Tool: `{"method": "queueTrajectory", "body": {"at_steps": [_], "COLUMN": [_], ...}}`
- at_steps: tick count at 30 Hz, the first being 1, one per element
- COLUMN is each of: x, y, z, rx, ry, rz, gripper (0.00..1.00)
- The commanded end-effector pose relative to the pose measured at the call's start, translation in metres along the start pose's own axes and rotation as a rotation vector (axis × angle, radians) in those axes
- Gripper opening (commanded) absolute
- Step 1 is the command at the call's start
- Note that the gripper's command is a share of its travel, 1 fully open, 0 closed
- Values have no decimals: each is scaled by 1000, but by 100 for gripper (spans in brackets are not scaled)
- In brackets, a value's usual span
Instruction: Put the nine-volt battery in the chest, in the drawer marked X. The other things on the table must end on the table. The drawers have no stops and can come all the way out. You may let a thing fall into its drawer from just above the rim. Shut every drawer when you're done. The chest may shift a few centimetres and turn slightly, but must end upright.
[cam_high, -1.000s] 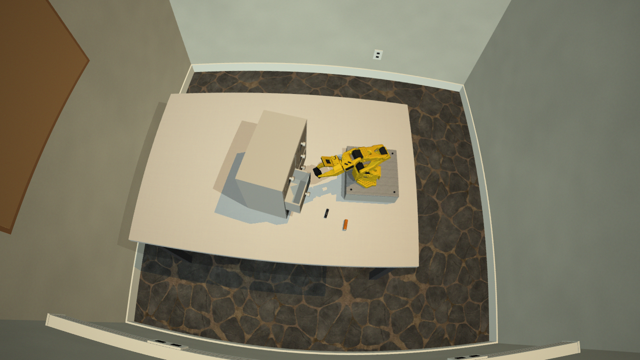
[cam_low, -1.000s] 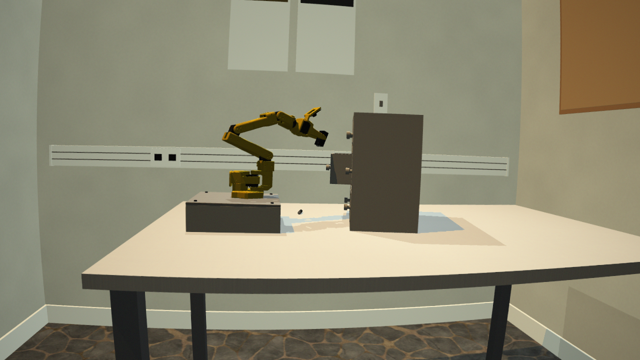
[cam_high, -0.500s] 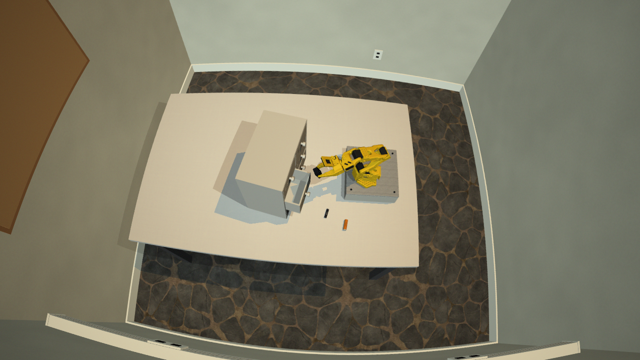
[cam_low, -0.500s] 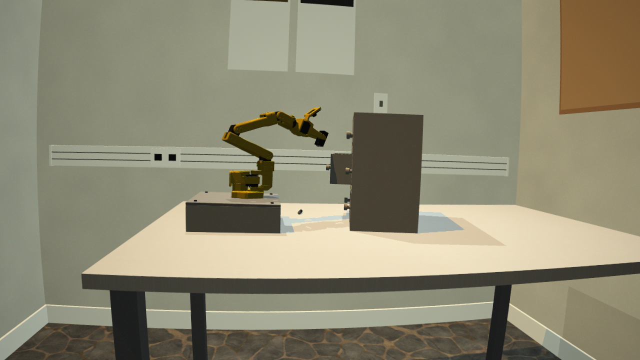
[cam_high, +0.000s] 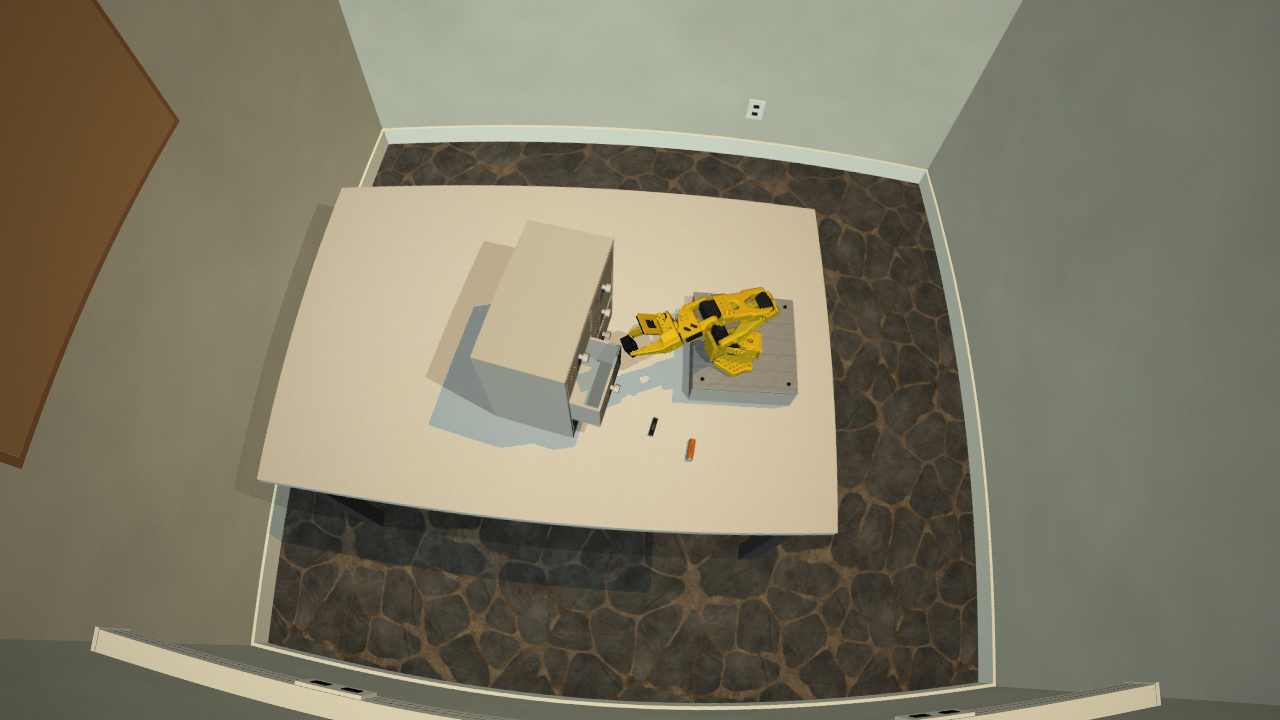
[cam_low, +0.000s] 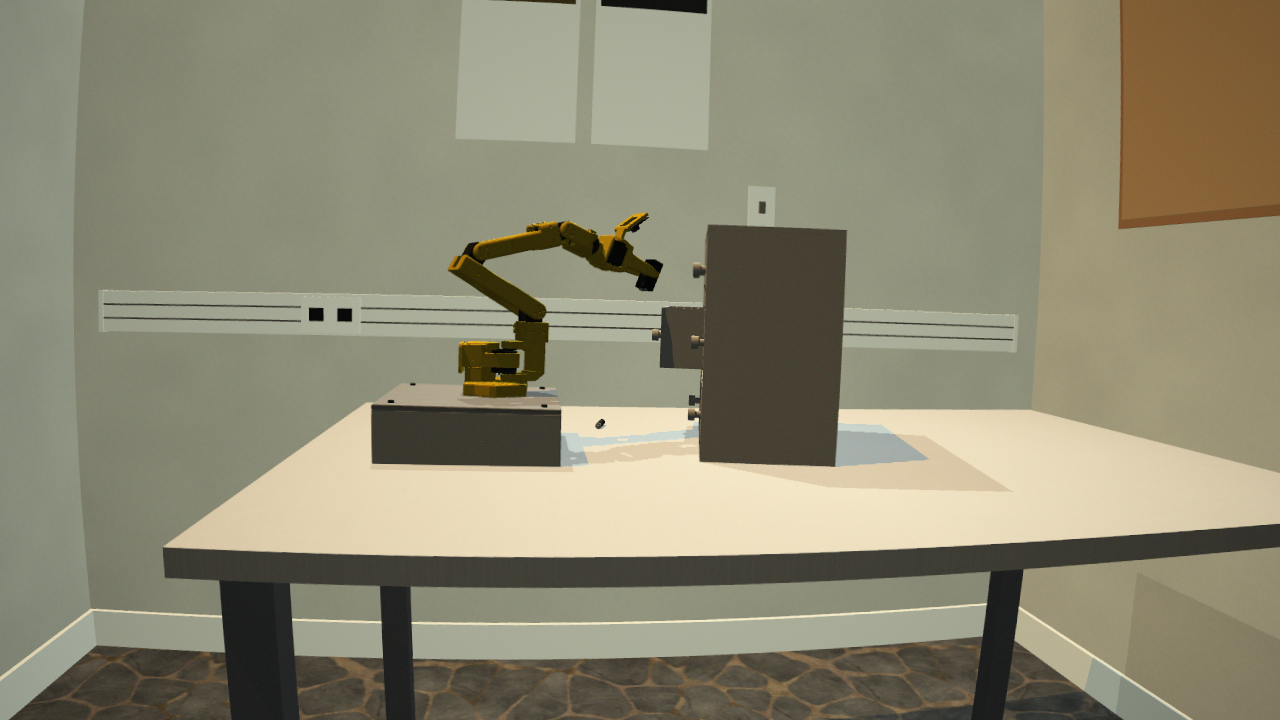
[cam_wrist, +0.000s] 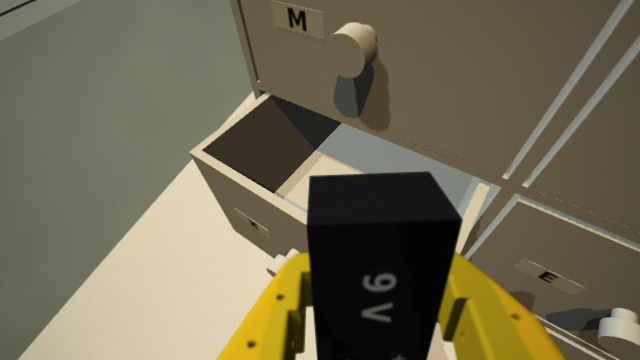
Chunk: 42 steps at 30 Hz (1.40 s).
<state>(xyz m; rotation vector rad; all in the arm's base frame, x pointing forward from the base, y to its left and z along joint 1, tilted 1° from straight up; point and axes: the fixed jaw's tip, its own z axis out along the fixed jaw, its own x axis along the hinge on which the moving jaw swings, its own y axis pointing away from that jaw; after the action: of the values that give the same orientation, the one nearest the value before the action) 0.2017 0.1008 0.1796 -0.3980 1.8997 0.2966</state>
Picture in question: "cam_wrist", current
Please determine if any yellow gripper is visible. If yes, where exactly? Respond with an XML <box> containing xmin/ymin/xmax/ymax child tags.
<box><xmin>216</xmin><ymin>251</ymin><xmax>567</xmax><ymax>360</ymax></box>

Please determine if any dark brown chest of drawers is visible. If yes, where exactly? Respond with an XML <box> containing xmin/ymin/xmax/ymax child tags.
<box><xmin>229</xmin><ymin>0</ymin><xmax>640</xmax><ymax>256</ymax></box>

